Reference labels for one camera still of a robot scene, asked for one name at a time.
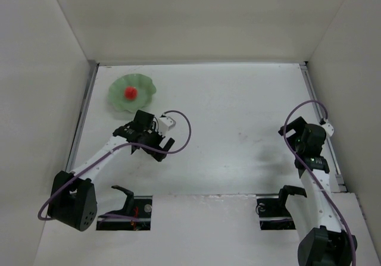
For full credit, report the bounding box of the red fake fruit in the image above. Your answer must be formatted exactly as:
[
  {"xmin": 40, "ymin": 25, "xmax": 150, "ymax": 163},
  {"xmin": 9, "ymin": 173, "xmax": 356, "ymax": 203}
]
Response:
[{"xmin": 124, "ymin": 86, "xmax": 138, "ymax": 101}]

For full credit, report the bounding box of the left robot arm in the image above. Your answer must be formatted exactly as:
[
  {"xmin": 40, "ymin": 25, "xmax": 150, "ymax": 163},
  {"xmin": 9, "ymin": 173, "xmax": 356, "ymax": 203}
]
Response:
[{"xmin": 42, "ymin": 110, "xmax": 176, "ymax": 231}]

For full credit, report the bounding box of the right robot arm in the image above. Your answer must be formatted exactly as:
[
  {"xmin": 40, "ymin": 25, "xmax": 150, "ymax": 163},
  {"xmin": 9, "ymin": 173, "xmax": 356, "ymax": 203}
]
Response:
[{"xmin": 279, "ymin": 117, "xmax": 357, "ymax": 265}]

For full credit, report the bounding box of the green wavy fruit bowl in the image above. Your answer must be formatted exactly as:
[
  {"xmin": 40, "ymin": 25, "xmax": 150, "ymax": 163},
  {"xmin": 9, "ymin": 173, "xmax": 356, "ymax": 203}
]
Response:
[{"xmin": 107, "ymin": 73, "xmax": 157, "ymax": 113}]

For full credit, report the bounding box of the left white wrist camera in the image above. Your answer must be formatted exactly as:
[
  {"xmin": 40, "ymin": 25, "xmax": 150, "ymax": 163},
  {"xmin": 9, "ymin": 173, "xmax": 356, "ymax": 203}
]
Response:
[{"xmin": 158, "ymin": 115, "xmax": 176, "ymax": 135}]

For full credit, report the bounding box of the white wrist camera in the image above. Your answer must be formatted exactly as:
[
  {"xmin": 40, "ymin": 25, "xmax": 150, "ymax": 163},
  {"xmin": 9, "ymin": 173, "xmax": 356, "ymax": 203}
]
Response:
[
  {"xmin": 158, "ymin": 115, "xmax": 176, "ymax": 135},
  {"xmin": 320, "ymin": 120, "xmax": 334, "ymax": 138}
]

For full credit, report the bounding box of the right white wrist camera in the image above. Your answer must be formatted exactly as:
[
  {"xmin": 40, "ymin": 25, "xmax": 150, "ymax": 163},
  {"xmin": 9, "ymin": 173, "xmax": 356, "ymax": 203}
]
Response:
[{"xmin": 320, "ymin": 120, "xmax": 334, "ymax": 138}]

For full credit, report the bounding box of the right aluminium frame rail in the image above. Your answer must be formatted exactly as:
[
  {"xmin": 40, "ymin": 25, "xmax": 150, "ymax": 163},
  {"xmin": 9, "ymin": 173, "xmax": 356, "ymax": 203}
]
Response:
[{"xmin": 299, "ymin": 61, "xmax": 348, "ymax": 193}]

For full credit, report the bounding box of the aluminium frame rail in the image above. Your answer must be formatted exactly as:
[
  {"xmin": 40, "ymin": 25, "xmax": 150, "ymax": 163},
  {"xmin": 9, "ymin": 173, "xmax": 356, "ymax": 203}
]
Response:
[
  {"xmin": 299, "ymin": 61, "xmax": 348, "ymax": 193},
  {"xmin": 63, "ymin": 60, "xmax": 99, "ymax": 173}
]

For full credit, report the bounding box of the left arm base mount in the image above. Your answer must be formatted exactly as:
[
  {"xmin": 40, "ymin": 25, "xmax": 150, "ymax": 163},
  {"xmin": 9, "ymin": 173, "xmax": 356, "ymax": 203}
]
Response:
[{"xmin": 96, "ymin": 196, "xmax": 153, "ymax": 231}]

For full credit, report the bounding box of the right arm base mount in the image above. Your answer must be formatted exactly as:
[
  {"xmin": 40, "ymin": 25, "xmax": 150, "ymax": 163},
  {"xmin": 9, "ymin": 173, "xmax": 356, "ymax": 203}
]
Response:
[{"xmin": 255, "ymin": 197, "xmax": 295, "ymax": 230}]

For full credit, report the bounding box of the left aluminium frame rail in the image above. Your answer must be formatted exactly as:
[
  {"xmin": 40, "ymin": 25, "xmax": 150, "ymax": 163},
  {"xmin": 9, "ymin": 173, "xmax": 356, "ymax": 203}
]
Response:
[{"xmin": 63, "ymin": 60, "xmax": 99, "ymax": 173}]

